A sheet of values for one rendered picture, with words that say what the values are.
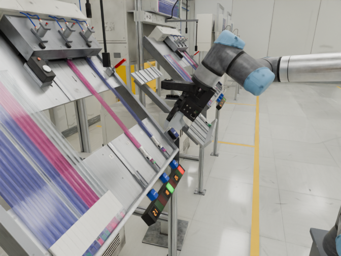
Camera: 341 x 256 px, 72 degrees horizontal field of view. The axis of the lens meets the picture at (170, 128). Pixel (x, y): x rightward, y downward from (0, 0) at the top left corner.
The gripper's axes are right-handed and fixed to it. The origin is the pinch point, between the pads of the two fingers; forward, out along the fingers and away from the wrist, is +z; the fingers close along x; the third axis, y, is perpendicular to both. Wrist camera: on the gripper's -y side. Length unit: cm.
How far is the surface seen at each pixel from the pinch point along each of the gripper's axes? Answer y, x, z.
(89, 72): -36.9, 6.1, 5.2
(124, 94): -25.1, 18.9, 10.0
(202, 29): -101, 451, 4
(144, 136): -5.1, 7.9, 13.6
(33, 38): -45.9, -14.0, -3.5
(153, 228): 28, 42, 89
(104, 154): -8.6, -16.2, 12.7
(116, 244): 13, 11, 81
